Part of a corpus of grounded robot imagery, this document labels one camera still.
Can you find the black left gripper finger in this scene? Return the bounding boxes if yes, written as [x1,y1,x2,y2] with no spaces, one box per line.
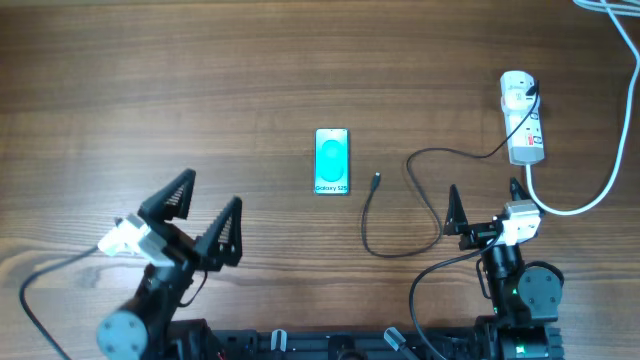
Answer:
[138,168,196,222]
[194,197,242,266]

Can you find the white power strip cord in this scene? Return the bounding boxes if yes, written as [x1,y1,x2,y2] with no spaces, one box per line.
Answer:
[524,0,640,217]

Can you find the white USB charger adapter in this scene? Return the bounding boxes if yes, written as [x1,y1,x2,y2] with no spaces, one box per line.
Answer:
[501,87,535,114]

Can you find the white power strip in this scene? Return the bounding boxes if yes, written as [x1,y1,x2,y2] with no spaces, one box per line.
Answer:
[500,70,545,166]

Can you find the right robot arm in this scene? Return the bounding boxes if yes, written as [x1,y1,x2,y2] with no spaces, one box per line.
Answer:
[444,179,564,359]

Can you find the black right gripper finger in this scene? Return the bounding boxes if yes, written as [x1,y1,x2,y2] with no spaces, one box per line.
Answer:
[443,184,469,236]
[510,177,531,201]

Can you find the black right camera cable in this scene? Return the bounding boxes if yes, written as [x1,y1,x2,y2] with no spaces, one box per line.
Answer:
[408,227,504,360]

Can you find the black USB charging cable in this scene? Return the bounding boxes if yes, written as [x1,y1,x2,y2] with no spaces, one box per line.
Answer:
[360,80,541,260]

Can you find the blue Galaxy S25 smartphone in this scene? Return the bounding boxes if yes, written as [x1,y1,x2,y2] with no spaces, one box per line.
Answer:
[314,128,350,195]

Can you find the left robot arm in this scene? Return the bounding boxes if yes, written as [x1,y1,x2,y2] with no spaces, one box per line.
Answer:
[97,168,242,359]

